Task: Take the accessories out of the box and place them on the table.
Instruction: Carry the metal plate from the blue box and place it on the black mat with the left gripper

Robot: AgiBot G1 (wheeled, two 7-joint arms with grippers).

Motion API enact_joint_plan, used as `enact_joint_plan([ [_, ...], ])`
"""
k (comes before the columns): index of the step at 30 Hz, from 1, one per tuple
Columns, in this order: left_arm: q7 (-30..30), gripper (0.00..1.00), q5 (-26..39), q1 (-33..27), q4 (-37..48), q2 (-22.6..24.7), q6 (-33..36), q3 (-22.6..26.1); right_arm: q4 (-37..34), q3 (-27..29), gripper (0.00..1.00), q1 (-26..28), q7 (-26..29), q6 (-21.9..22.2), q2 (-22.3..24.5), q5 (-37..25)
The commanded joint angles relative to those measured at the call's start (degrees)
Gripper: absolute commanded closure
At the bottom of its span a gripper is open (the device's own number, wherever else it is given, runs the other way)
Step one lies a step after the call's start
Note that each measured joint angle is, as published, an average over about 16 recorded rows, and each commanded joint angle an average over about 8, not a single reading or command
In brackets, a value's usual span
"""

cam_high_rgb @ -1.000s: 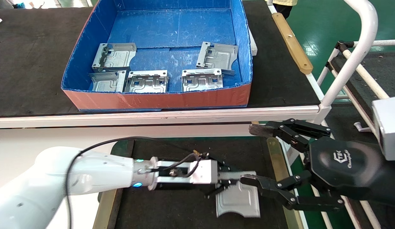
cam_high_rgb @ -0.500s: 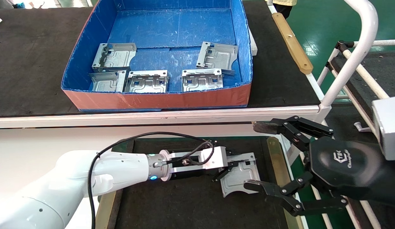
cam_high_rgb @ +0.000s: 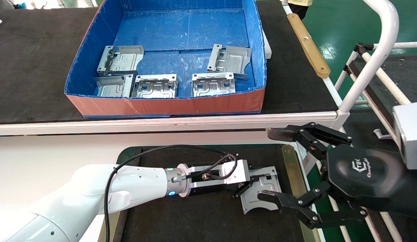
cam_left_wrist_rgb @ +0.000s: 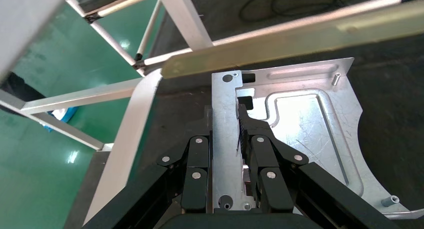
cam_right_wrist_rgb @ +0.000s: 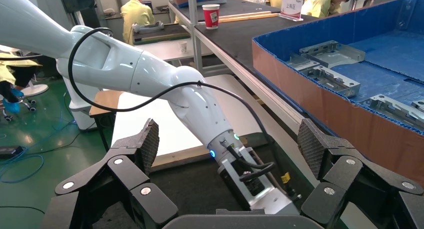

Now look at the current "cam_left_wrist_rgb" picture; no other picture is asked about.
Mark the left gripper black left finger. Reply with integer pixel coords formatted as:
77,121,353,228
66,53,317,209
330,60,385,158
82,119,213,229

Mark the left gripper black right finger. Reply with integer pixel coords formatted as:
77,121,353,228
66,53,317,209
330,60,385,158
237,97,398,229

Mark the silver stamped metal bracket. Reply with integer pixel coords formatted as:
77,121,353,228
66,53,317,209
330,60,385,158
210,57,424,221

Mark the brass edge strip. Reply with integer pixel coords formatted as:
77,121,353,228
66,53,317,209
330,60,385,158
161,0,424,80

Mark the blue item on floor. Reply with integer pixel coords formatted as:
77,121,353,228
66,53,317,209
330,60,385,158
46,106,80,132

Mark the black lower table mat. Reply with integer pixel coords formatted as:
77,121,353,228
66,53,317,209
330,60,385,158
132,32,424,229

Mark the thin white tube rack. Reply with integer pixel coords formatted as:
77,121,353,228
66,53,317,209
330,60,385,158
64,0,424,71

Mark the black floor base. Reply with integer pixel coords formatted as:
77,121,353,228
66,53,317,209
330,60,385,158
0,71,46,104

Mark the white upper table frame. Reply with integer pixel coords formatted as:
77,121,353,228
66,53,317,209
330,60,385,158
0,0,213,152

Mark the black cable loop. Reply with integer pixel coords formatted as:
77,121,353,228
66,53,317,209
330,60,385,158
239,0,336,23

